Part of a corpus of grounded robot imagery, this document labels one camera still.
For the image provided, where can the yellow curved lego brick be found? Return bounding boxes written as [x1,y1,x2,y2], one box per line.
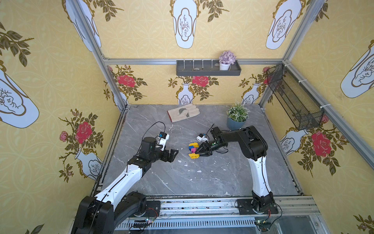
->
[189,142,199,148]

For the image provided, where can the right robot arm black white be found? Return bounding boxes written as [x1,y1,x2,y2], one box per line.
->
[189,126,280,216]

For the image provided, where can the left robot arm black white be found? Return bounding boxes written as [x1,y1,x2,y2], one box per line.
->
[71,132,179,234]

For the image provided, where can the green plant in blue pot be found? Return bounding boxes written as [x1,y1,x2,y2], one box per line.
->
[227,102,250,130]

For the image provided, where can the purple flower in white pot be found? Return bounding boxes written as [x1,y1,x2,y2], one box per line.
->
[219,51,236,71]

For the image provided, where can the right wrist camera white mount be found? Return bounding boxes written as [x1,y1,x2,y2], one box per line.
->
[196,134,209,142]

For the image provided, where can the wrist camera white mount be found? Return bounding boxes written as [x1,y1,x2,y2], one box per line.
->
[157,132,169,151]
[196,134,209,142]

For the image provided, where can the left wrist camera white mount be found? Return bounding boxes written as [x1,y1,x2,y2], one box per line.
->
[157,132,169,151]

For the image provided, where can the grey wall shelf tray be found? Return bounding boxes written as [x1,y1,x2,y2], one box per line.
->
[176,59,242,77]

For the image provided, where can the aluminium frame post left rear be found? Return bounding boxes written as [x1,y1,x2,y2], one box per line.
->
[72,1,127,112]

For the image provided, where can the black wire mesh basket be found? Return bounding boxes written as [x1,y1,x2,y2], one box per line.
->
[265,64,324,130]

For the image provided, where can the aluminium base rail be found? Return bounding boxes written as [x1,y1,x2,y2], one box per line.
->
[70,195,331,234]

